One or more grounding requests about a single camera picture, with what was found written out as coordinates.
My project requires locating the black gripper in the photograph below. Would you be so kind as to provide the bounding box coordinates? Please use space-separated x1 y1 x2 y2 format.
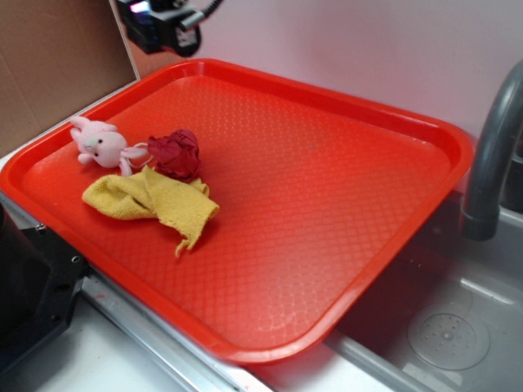
116 1 202 57

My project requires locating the red cloth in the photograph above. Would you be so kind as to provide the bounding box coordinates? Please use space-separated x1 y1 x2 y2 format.
147 129 202 182

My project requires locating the brown cardboard panel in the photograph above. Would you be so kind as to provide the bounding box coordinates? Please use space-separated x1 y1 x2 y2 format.
1 0 180 156

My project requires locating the pink plush bunny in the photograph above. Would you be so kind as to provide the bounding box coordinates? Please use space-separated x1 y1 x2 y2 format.
69 116 153 176

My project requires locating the yellow knitted cloth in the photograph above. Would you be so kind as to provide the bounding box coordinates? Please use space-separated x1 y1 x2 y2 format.
82 167 220 256

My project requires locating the red plastic tray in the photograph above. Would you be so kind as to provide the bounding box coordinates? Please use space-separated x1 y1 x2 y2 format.
1 60 473 364

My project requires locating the grey faucet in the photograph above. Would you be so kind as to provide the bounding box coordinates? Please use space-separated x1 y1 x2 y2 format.
459 62 522 241

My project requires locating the grey sink basin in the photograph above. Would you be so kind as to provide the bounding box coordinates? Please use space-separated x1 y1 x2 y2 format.
327 198 522 391

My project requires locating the sink drain strainer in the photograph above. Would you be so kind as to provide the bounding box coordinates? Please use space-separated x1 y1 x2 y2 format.
407 304 490 371

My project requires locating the black coiled cable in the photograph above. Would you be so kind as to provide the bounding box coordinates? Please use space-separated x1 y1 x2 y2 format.
194 0 226 20

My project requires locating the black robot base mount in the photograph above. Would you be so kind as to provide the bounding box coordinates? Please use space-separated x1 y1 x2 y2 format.
1 208 86 375

